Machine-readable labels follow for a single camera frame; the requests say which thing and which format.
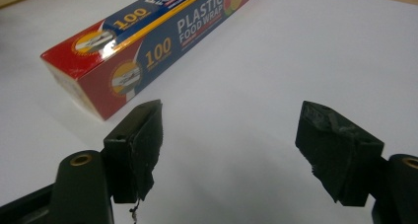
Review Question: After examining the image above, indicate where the blue red plastic wrap box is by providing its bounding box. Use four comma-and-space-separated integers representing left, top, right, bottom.
39, 0, 265, 121

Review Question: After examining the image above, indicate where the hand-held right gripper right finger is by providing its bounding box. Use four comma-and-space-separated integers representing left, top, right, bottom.
294, 100, 385, 207

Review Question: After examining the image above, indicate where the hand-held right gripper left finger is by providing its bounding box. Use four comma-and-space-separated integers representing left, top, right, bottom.
101, 99, 165, 204

